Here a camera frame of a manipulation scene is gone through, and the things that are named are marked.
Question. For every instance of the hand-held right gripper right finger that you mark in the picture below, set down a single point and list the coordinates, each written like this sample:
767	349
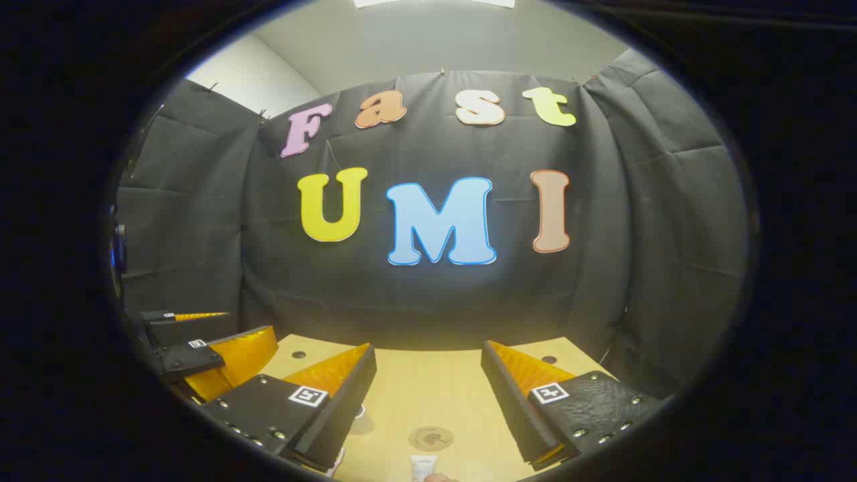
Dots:
512	408

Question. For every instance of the round wooden coaster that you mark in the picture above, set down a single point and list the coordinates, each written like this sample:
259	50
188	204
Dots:
430	438

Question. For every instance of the white toothpaste tube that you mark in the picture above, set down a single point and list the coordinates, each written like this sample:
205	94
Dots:
423	466

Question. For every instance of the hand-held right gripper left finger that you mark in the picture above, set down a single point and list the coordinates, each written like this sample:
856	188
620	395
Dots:
338	415

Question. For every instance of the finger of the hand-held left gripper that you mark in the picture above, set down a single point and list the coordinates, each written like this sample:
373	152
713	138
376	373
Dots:
161	316
191	358

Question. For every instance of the wooden desktop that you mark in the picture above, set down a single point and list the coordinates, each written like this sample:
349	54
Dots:
428	388

